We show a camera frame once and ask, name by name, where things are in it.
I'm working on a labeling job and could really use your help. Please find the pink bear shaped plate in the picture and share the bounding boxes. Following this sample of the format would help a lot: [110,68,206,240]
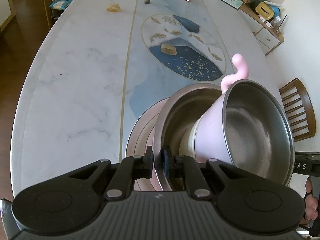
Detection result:
[126,98,168,191]

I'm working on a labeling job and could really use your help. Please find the large stainless steel bowl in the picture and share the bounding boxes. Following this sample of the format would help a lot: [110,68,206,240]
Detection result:
[153,83,222,191]

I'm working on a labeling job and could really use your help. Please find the pink flamingo steel cup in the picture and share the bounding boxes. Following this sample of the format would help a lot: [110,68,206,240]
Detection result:
[194,54,295,185]

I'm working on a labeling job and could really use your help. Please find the person right hand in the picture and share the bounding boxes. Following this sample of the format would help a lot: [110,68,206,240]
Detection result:
[304,178,318,223]

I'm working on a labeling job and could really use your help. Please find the black seat wooden chair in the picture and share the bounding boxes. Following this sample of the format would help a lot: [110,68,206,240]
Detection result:
[279,78,317,142]

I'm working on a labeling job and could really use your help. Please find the beige tape roll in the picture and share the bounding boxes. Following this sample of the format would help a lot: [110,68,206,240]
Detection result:
[161,43,177,56]

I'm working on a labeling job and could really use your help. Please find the white wooden sideboard cabinet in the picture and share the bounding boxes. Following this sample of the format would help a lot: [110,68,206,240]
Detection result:
[238,5,284,56]

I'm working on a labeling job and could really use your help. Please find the blue globe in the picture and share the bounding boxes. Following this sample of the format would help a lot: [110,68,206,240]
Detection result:
[269,5,280,18]

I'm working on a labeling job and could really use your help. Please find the yellow tissue holder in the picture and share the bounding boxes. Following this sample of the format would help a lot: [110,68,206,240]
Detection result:
[255,2,274,21]

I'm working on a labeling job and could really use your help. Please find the small beige tape ring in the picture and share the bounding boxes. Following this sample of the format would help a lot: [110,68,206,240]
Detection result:
[106,3,122,14]

